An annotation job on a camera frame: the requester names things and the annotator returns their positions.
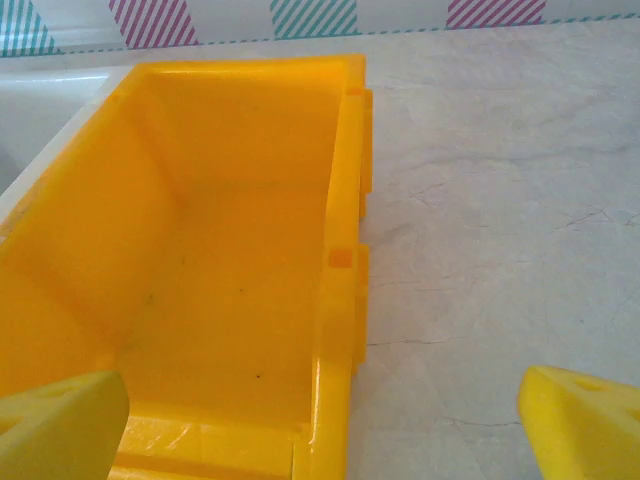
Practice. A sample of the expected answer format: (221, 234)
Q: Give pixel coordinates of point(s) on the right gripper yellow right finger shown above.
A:
(585, 430)

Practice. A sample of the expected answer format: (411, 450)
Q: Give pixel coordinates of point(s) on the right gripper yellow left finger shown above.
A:
(55, 430)

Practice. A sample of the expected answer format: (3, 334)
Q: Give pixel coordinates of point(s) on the yellow plastic bin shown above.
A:
(225, 250)

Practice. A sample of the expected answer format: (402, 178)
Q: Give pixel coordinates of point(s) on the white plastic bin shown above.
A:
(40, 110)

